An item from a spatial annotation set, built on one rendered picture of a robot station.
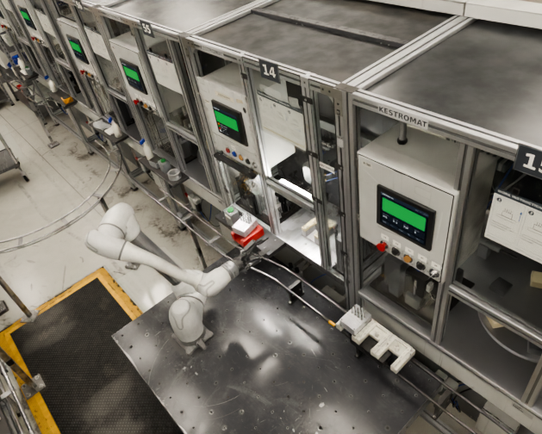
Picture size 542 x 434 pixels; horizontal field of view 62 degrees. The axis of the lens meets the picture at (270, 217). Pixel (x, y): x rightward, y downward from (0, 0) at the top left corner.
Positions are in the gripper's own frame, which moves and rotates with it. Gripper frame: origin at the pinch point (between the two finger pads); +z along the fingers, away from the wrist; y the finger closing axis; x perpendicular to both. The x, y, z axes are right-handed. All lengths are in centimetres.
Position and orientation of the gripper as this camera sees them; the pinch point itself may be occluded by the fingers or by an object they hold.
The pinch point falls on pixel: (264, 244)
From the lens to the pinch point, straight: 240.7
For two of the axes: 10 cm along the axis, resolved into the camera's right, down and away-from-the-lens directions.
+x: -6.6, -4.3, 6.2
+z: 7.4, -5.2, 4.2
